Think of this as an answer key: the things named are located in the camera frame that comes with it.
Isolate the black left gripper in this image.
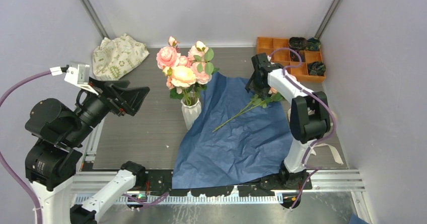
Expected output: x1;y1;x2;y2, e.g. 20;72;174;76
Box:
66;74;150;143

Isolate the pink flower stem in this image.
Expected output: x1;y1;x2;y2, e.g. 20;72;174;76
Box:
205;73;289;133
156;36;181;76
188;41;219;85

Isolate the blue wrapping paper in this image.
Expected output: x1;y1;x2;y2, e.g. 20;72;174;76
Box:
172;72;293;189

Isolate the beige printed ribbon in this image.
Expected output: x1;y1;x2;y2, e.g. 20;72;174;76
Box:
287;109;344;166

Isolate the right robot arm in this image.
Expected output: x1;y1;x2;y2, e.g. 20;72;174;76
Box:
246;69;331;189

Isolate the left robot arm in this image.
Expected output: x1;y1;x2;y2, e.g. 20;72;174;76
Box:
25;78;150;223

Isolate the white ribbed vase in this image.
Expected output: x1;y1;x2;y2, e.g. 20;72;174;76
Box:
181;98;202;130

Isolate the wooden compartment tray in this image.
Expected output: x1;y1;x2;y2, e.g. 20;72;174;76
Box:
256;37;326;83

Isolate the patterned cream cloth bag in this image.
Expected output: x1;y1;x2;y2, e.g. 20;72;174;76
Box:
92;34;150;81

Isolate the dark rolled fabric item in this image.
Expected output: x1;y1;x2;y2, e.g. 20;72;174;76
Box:
305;37;321;51
289;37;308;50
290;50;306;62
307;61;326;77

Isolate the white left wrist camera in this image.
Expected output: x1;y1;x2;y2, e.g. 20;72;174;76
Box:
49;62;99;95

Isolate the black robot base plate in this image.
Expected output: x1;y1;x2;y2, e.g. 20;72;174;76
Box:
130;170;312;199

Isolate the metal corner rail left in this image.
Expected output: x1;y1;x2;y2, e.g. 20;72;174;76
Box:
80;0;109;38

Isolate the metal corner rail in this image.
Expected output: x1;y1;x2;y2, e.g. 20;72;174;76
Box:
80;0;109;38
314;0;343;40

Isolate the metal corner rail right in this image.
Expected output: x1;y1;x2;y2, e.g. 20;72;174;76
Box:
314;0;343;40

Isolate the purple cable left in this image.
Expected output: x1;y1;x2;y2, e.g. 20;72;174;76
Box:
0;70;169;224

